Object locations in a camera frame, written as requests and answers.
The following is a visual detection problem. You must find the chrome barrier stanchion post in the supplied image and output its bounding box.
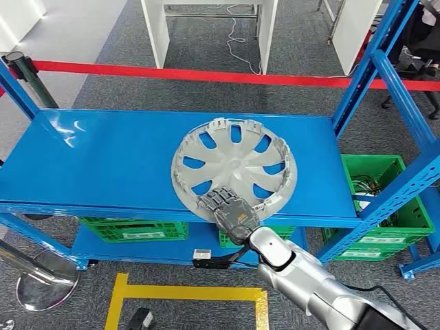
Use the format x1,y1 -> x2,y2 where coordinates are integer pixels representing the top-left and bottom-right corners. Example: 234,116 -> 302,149
0,239 -> 82,313

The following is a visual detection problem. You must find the grey plastic wheel hubcap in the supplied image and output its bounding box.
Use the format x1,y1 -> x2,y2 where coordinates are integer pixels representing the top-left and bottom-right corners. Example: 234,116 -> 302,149
171,117 -> 298,224

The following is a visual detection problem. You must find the white desk with metal rail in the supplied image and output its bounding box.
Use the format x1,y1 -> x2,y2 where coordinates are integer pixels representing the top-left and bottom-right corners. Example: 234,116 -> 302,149
140,0 -> 278,75

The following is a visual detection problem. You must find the person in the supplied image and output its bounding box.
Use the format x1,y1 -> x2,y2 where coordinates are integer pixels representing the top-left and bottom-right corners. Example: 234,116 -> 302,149
388,0 -> 440,65

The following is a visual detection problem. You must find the white desk panel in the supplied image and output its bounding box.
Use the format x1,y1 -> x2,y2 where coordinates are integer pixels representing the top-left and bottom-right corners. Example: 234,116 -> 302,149
331,0 -> 383,76

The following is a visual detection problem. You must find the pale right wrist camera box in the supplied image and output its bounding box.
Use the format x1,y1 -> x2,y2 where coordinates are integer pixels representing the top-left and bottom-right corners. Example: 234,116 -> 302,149
192,248 -> 220,270

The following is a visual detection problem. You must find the black cables bundle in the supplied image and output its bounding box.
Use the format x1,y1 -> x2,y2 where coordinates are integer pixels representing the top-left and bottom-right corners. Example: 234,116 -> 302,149
350,175 -> 383,197

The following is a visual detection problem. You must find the black chair base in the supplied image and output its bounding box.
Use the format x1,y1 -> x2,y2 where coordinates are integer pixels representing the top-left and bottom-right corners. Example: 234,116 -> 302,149
380,63 -> 440,120

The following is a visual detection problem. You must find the white floor cable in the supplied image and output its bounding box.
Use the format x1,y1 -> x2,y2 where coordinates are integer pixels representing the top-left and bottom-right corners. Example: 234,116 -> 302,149
225,4 -> 262,76

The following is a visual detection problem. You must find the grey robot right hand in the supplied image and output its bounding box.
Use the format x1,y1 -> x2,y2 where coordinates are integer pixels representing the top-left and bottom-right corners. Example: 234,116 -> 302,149
197,186 -> 261,247

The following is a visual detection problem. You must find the red barrier belt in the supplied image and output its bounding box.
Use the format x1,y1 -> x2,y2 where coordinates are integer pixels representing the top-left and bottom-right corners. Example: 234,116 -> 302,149
0,59 -> 440,99

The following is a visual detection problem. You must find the green crate holding cables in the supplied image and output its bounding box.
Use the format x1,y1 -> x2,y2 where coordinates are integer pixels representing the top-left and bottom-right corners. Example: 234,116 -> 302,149
340,155 -> 435,247

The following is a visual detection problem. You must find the dark barrier stanchion post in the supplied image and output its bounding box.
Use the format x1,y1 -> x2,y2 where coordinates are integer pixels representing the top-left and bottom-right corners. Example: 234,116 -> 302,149
2,51 -> 59,110

